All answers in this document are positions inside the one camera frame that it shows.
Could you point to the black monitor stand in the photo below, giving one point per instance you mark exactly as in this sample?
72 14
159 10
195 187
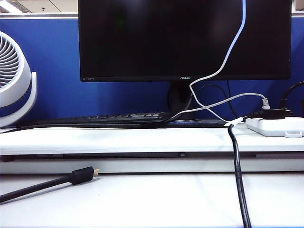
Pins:
178 99

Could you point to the white desk fan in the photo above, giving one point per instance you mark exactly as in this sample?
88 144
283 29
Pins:
25 71

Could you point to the black Logitech keyboard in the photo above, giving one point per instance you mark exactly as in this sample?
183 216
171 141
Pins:
114 116

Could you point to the ceiling light panel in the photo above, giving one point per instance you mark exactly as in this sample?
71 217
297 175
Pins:
9 7

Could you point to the white power strip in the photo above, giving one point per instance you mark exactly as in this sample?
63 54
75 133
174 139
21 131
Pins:
273 127

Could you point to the blue office partition panel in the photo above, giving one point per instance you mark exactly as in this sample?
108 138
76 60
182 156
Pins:
59 71

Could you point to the black ASUS computer monitor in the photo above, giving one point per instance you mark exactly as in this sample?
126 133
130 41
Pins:
142 42

